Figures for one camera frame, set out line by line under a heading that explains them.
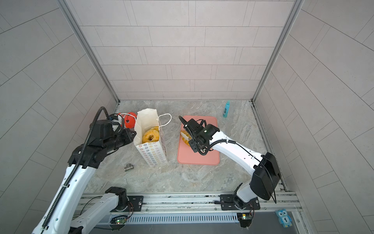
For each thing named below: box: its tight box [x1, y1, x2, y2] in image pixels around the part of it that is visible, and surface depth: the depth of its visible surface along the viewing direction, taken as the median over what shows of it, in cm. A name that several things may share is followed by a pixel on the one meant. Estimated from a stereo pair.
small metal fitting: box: [123, 163, 134, 172], surface depth 82 cm
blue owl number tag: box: [274, 208, 293, 228], surface depth 67 cm
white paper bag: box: [133, 108, 169, 167], surface depth 76 cm
